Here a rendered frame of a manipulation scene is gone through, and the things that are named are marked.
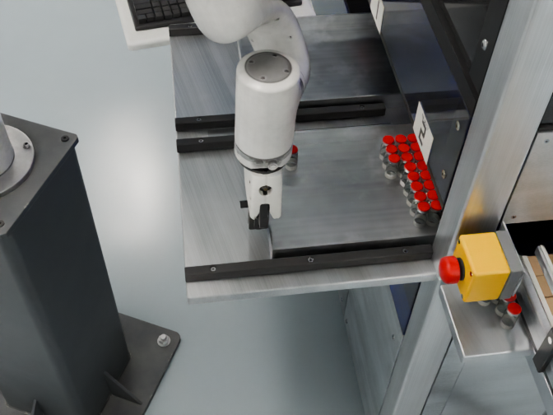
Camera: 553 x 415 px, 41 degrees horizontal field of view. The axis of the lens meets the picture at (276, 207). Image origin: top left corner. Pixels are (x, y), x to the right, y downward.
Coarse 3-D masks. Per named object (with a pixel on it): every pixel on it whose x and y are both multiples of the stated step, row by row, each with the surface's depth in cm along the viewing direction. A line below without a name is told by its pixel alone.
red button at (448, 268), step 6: (444, 258) 105; (450, 258) 105; (456, 258) 105; (444, 264) 104; (450, 264) 104; (456, 264) 104; (444, 270) 104; (450, 270) 103; (456, 270) 104; (444, 276) 104; (450, 276) 104; (456, 276) 104; (444, 282) 105; (450, 282) 104; (456, 282) 105
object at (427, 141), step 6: (420, 108) 120; (420, 114) 120; (420, 120) 120; (426, 120) 117; (414, 126) 124; (420, 126) 120; (426, 126) 117; (426, 132) 117; (426, 138) 118; (432, 138) 115; (420, 144) 121; (426, 144) 118; (426, 150) 118; (426, 156) 118; (426, 162) 119
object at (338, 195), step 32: (352, 128) 135; (384, 128) 136; (320, 160) 134; (352, 160) 134; (288, 192) 129; (320, 192) 129; (352, 192) 129; (384, 192) 130; (288, 224) 124; (320, 224) 125; (352, 224) 125; (384, 224) 125; (288, 256) 119
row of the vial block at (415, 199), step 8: (400, 136) 132; (400, 144) 131; (400, 152) 130; (408, 152) 131; (400, 160) 130; (408, 160) 128; (400, 168) 130; (408, 168) 127; (400, 176) 132; (408, 176) 126; (416, 176) 126; (408, 184) 127; (416, 184) 125; (408, 192) 126; (416, 192) 124; (408, 200) 127; (416, 200) 123; (424, 200) 123; (416, 208) 123; (424, 208) 121; (416, 216) 123; (424, 216) 122; (416, 224) 124; (424, 224) 124
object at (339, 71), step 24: (312, 24) 157; (336, 24) 158; (360, 24) 159; (240, 48) 149; (312, 48) 155; (336, 48) 155; (360, 48) 155; (384, 48) 155; (312, 72) 150; (336, 72) 150; (360, 72) 150; (384, 72) 150; (312, 96) 145; (336, 96) 145; (360, 96) 140; (384, 96) 141
